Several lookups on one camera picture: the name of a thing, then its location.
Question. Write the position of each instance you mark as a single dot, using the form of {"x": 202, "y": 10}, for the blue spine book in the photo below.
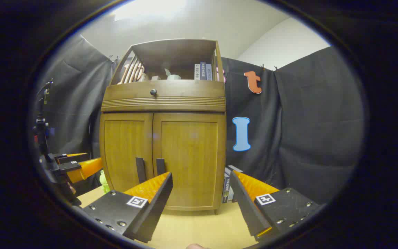
{"x": 224, "y": 188}

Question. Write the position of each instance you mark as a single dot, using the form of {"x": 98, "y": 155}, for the white small book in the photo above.
{"x": 197, "y": 72}

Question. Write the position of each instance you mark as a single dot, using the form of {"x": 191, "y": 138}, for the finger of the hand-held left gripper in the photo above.
{"x": 73, "y": 157}
{"x": 88, "y": 167}

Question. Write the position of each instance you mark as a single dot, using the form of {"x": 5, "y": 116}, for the wooden cabinet door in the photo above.
{"x": 124, "y": 148}
{"x": 188, "y": 152}

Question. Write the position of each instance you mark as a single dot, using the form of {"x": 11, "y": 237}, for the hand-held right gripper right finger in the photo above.
{"x": 245, "y": 207}

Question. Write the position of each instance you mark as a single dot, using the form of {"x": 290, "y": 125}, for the black round drawer knob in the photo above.
{"x": 153, "y": 92}

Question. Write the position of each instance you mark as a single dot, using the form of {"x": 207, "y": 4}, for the wooden double-door shoe cabinet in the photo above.
{"x": 171, "y": 55}

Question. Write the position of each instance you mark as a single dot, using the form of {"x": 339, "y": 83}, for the white spine book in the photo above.
{"x": 230, "y": 188}

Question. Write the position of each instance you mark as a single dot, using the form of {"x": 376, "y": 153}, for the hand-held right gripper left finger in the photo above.
{"x": 157, "y": 207}

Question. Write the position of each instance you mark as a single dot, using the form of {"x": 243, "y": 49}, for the light blue small book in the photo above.
{"x": 209, "y": 72}

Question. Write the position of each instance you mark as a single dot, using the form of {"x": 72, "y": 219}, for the black backdrop cloth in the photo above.
{"x": 306, "y": 121}

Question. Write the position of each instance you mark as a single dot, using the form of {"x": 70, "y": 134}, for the dark blue small book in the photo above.
{"x": 203, "y": 71}

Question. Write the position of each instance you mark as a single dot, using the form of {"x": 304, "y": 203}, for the pale green cup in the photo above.
{"x": 173, "y": 76}

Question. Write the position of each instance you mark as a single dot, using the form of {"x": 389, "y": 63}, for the green frog plush toy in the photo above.
{"x": 104, "y": 181}

